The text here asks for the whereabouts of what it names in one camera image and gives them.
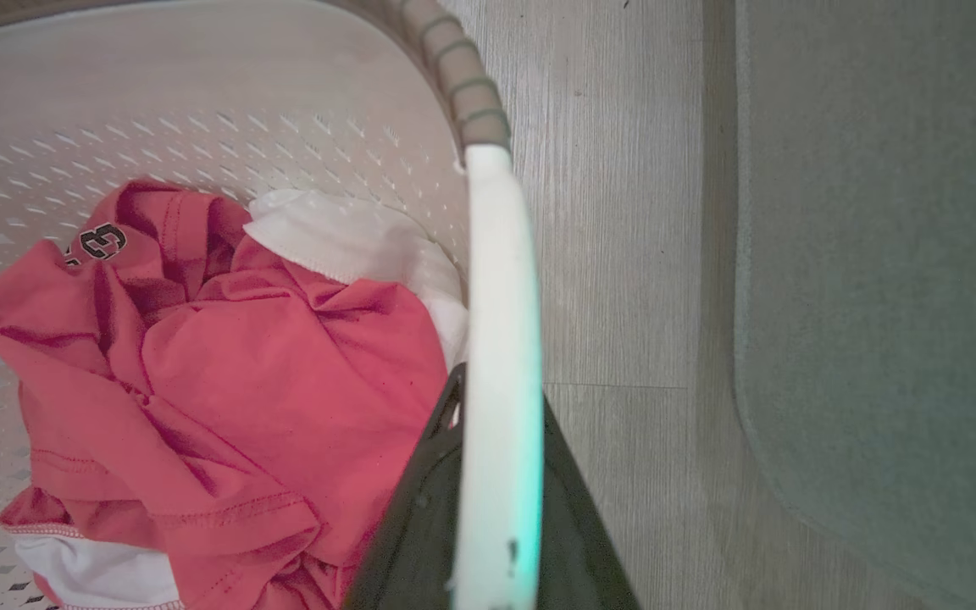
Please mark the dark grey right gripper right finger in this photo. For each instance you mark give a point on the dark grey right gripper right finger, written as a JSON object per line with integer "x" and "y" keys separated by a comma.
{"x": 577, "y": 542}

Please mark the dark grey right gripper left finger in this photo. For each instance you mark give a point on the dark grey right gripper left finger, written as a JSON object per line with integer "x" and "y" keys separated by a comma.
{"x": 410, "y": 525}

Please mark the white perforated laundry basket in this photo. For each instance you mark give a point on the white perforated laundry basket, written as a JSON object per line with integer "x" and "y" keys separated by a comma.
{"x": 200, "y": 93}

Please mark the red shirt with number print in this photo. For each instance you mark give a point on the red shirt with number print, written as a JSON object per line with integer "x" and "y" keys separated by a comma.
{"x": 285, "y": 373}

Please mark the white garment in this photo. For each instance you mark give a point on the white garment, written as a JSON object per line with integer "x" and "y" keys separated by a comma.
{"x": 352, "y": 237}

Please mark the grey floor mat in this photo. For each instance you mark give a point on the grey floor mat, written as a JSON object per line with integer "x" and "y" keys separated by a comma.
{"x": 886, "y": 280}

